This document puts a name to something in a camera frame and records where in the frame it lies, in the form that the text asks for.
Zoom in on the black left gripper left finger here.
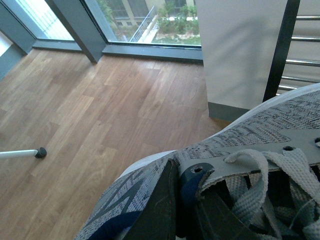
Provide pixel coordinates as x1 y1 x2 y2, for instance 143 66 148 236
126 159 178 240

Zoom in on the grey knit sneaker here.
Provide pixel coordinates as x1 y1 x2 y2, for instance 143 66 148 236
76 84 320 240

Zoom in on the dark window frame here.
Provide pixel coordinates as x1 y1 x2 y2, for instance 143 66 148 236
0 0 203 63

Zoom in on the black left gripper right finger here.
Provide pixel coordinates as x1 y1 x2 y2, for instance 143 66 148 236
196 192 253 240

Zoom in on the white pole with rubber foot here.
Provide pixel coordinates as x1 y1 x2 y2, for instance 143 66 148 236
0 147 47 160

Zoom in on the black metal shoe rack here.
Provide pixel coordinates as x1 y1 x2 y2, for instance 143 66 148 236
262 0 320 102

